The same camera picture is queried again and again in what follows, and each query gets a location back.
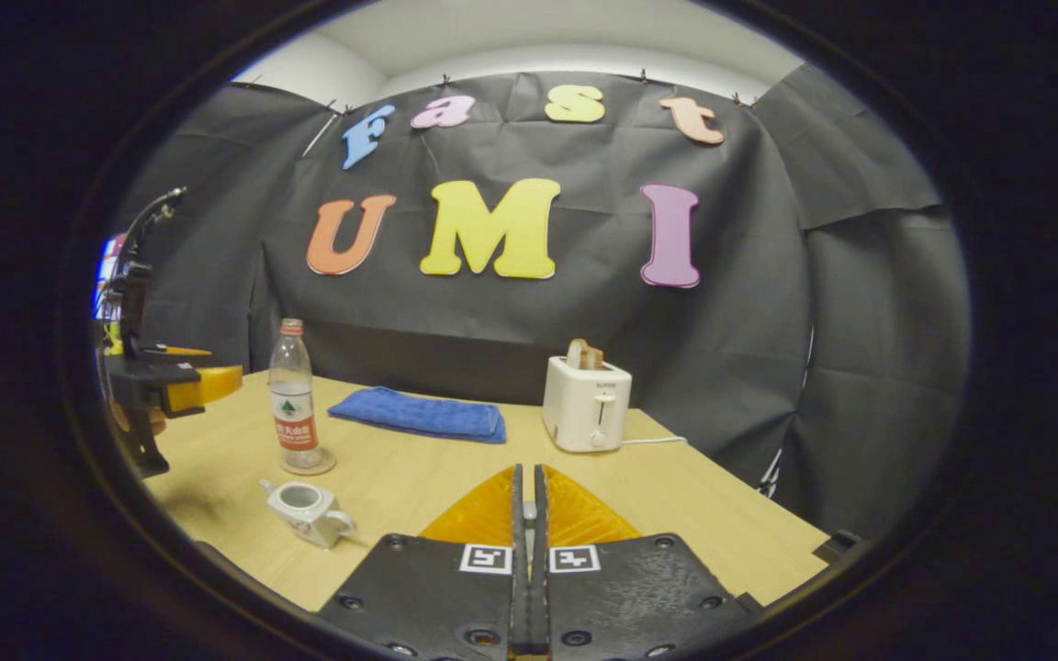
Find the blue folded towel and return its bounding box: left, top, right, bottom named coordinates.
left=327, top=386, right=508, bottom=445

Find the computer monitor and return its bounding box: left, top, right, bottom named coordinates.
left=96, top=234, right=126, bottom=322

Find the black backdrop cloth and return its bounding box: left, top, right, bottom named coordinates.
left=111, top=60, right=973, bottom=543

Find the white toaster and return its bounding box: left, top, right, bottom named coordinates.
left=542, top=354, right=634, bottom=454

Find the small black block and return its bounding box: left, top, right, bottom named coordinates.
left=812, top=529, right=862, bottom=564

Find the clear plastic water bottle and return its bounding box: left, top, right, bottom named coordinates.
left=268, top=318, right=323, bottom=471

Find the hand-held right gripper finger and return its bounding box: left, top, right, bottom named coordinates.
left=316, top=463, right=530, bottom=661
left=532, top=463, right=752, bottom=661

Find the round wooden coaster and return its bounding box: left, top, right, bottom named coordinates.
left=279, top=447, right=337, bottom=477

